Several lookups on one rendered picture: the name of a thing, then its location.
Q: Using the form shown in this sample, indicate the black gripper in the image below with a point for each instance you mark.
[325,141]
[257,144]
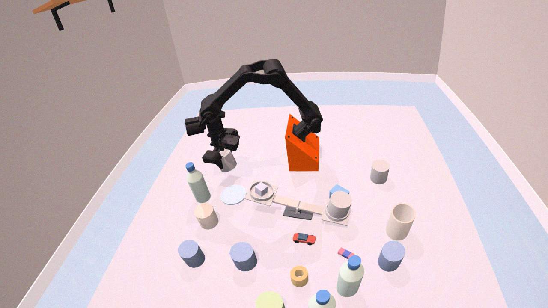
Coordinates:
[214,156]

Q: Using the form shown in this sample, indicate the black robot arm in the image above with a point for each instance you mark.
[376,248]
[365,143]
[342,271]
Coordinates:
[210,113]

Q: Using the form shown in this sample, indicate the red toy car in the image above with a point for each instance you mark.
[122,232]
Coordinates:
[304,238]

